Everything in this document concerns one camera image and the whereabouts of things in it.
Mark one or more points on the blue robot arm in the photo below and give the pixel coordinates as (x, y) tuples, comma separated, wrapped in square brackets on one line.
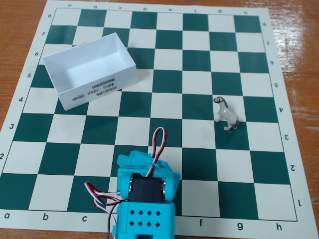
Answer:
[(147, 219)]

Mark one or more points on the green and white chessboard mat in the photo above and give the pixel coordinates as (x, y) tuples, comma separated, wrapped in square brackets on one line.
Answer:
[(194, 149)]

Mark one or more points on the white cardboard box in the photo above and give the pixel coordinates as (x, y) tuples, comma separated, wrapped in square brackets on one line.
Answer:
[(99, 62)]

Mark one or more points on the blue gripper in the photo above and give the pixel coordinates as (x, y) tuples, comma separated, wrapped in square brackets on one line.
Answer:
[(136, 158)]

